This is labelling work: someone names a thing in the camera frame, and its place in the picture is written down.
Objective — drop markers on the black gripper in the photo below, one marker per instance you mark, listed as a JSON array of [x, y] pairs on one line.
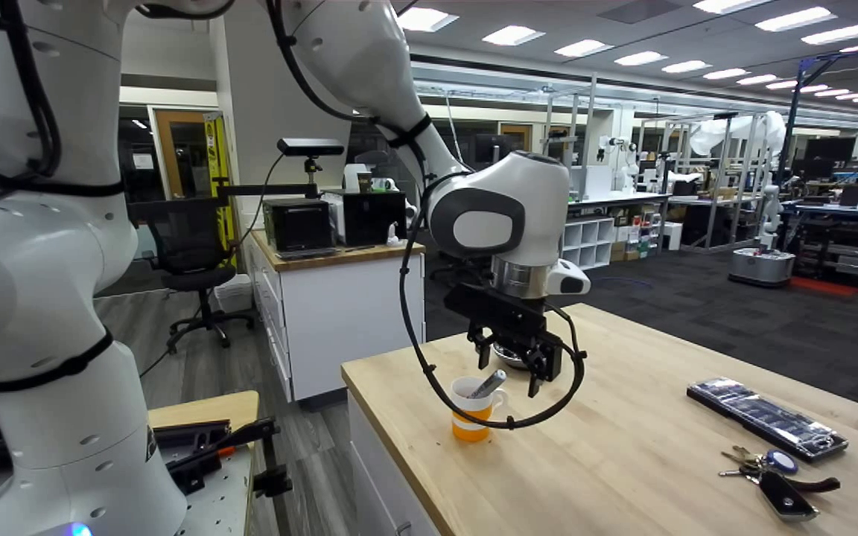
[[504, 314]]

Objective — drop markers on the black marker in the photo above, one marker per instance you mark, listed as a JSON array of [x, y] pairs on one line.
[[489, 384]]

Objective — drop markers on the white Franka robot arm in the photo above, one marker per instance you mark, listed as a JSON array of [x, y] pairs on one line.
[[42, 299]]

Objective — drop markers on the white and orange mug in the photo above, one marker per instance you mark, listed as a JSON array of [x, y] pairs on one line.
[[472, 427]]

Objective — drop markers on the white cube shelf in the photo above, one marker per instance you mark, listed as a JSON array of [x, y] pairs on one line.
[[587, 241]]

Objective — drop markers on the white cabinet with wood top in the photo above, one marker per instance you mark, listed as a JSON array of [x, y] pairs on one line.
[[340, 317]]

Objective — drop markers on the black equipment box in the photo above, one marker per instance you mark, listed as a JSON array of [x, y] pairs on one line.
[[373, 217]]

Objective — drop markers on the black monitor box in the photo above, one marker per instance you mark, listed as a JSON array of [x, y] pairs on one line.
[[298, 227]]

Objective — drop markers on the black remote control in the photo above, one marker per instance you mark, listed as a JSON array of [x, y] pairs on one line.
[[766, 416]]

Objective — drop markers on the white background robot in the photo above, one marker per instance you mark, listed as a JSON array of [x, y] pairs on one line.
[[760, 265]]

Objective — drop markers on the black orange clamp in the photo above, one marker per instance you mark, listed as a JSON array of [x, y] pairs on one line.
[[192, 436], [240, 440]]

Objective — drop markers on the bunch of keys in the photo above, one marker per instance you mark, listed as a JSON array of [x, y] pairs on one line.
[[781, 491]]

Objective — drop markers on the ceiling light panel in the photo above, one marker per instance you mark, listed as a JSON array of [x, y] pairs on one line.
[[428, 19], [583, 49], [794, 19], [514, 37]]

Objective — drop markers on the red floor mat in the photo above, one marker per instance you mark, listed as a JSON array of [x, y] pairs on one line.
[[822, 287]]

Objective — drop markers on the black office chair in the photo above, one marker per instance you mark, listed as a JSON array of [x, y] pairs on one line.
[[185, 241]]

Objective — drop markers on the wooden door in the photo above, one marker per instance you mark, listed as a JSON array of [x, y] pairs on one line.
[[183, 153]]

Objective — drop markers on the black camera on stand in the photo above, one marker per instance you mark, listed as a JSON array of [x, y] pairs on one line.
[[310, 147]]

